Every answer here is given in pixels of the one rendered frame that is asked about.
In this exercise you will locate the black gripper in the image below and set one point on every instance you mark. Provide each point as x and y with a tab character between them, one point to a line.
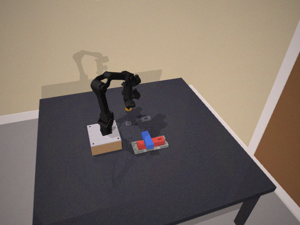
127	99

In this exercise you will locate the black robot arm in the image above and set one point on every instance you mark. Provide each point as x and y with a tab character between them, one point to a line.
99	88

